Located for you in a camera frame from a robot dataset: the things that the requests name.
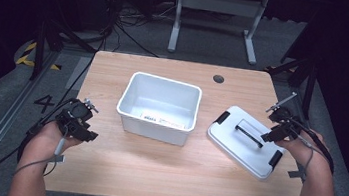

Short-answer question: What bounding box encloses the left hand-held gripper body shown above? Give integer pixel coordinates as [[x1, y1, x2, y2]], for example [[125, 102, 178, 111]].
[[54, 96, 95, 136]]

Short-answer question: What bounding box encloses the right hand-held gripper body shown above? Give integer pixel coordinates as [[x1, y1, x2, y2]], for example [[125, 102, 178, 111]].
[[261, 88, 310, 144]]

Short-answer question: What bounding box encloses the white box lid black handle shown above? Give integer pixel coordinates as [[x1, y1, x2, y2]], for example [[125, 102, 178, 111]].
[[200, 101, 292, 185]]

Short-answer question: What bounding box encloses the white plastic storage box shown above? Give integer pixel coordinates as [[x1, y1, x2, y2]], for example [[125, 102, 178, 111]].
[[112, 68, 205, 149]]

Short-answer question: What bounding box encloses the person's right hand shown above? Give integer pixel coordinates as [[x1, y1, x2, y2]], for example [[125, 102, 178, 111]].
[[271, 125, 337, 186]]

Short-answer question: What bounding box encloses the person's left hand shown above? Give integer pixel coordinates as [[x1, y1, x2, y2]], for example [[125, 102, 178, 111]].
[[20, 116, 86, 172]]

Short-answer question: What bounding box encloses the black tripod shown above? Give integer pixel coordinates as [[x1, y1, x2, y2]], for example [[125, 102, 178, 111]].
[[260, 50, 321, 122], [28, 15, 101, 89]]

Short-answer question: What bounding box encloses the round grey table grommet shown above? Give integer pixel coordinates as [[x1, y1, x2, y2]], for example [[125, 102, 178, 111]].
[[212, 74, 226, 85]]

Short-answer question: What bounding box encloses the white paper label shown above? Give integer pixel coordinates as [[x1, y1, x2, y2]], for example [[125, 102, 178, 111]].
[[138, 112, 188, 130]]

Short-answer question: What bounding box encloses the yellow black floor tape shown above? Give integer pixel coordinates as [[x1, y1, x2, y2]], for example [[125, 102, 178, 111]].
[[14, 40, 66, 72]]

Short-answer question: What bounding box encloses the grey cable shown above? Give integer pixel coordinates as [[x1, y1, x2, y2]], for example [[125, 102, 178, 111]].
[[13, 120, 70, 182], [288, 131, 317, 173]]

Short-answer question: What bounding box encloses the metal floor rail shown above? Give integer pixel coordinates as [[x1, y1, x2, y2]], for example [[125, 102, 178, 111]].
[[0, 44, 60, 196]]

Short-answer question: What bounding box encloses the bundle of floor cables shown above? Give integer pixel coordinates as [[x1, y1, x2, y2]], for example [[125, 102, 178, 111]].
[[99, 0, 178, 60]]

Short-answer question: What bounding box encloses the grey metal stand frame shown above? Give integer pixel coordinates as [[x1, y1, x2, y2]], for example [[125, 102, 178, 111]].
[[166, 0, 270, 67]]

